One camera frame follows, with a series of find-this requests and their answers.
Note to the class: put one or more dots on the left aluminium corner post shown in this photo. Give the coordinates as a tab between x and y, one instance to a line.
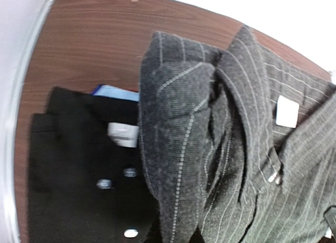
21	24

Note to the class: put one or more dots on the dark pinstriped long sleeve shirt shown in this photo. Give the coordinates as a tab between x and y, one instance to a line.
237	145

